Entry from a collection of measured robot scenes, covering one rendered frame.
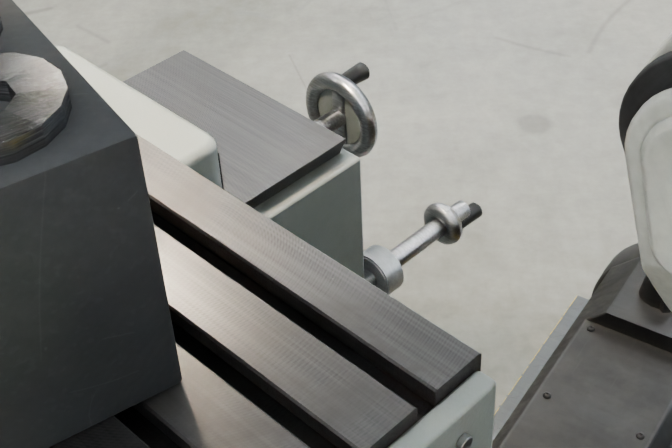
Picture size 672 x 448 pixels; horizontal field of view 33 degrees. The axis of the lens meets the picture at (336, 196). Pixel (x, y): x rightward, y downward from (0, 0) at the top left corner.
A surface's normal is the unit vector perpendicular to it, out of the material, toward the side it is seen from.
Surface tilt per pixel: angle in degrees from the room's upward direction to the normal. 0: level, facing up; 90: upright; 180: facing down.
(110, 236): 90
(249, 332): 0
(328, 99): 90
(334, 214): 90
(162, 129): 0
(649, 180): 90
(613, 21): 0
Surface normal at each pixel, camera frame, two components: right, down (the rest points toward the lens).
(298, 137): -0.04, -0.77
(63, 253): 0.55, 0.51
